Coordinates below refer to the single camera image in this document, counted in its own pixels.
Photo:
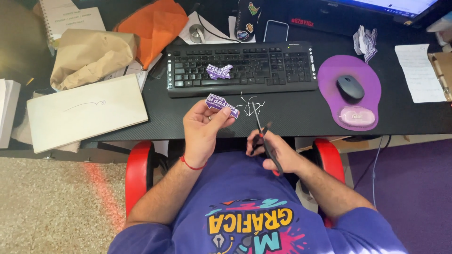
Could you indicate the stack of white sheets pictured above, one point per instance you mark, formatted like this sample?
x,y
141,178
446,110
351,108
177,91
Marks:
x,y
7,113

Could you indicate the red chair armrest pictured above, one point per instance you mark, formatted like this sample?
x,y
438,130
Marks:
x,y
137,176
330,158

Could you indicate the person's right fingers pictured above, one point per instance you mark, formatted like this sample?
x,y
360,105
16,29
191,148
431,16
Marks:
x,y
255,141

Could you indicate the purple cut-out sticker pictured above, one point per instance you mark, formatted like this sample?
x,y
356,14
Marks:
x,y
220,103
219,71

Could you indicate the person's left hand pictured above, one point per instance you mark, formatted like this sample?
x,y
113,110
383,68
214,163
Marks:
x,y
197,134

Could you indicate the loose printed paper sheets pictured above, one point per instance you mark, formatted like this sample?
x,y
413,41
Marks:
x,y
139,72

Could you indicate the flat beige cardboard box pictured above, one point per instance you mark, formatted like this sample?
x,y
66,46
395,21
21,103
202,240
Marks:
x,y
84,113

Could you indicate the black computer keyboard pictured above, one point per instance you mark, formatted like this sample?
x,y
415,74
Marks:
x,y
261,67

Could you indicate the pile of uncut stickers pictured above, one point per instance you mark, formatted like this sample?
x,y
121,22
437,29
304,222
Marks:
x,y
365,42

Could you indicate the person's right hand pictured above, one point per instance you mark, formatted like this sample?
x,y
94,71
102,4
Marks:
x,y
280,151

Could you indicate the dark grey computer mouse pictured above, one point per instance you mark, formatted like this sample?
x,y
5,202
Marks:
x,y
349,87

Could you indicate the purple mouse pad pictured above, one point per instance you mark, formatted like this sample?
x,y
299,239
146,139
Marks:
x,y
332,102

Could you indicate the black bottle with stickers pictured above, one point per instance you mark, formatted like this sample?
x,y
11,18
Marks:
x,y
247,17

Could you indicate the computer monitor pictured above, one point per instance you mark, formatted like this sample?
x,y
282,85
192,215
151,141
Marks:
x,y
388,9

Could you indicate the purple printed t-shirt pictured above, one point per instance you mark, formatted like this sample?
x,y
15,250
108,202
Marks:
x,y
240,187

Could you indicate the handwritten white paper note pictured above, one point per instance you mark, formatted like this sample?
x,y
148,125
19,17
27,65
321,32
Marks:
x,y
418,74

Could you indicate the thin white paper trimmings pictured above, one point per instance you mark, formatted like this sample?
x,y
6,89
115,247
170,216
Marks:
x,y
249,107

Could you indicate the white paper sheet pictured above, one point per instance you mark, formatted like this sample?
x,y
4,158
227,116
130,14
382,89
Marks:
x,y
217,30

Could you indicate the brown wooden clipboard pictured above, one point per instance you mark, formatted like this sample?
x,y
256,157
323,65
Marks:
x,y
443,70

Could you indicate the smartphone with pale case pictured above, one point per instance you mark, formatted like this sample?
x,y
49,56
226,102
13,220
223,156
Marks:
x,y
275,32

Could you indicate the black red-tipped scissors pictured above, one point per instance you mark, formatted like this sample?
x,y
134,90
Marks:
x,y
257,121

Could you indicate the white spiral notebook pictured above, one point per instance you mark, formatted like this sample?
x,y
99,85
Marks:
x,y
70,19

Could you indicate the small metal cylinder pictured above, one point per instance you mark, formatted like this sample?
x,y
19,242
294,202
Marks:
x,y
196,33

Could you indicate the crumpled brown paper bag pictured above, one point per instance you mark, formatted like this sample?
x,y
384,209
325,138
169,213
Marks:
x,y
91,53

